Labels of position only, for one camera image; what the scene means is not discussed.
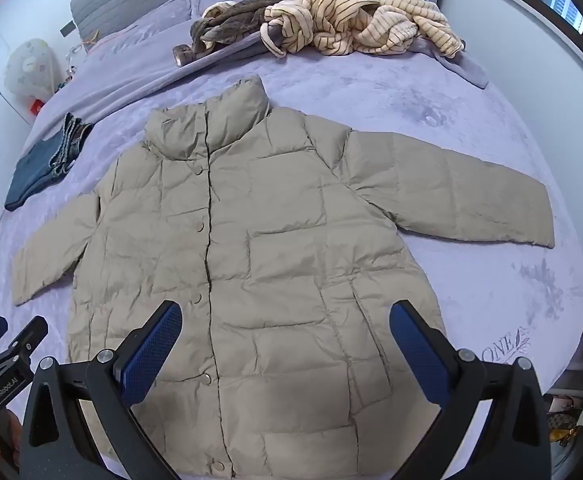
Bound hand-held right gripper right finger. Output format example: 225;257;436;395
389;300;553;480

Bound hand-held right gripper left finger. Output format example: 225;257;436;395
20;300;182;480

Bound beige puffer jacket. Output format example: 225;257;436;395
11;74;556;478

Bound brown patterned bag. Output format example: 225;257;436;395
546;395;583;447

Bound folded blue jeans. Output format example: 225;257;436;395
4;112;94;211

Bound white standing fan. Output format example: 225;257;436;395
5;39;67;111

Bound grey fleece garment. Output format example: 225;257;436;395
191;30;489;90

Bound cream striped garment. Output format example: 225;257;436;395
264;0;467;58

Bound brown fuzzy garment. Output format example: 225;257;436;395
172;0;392;67

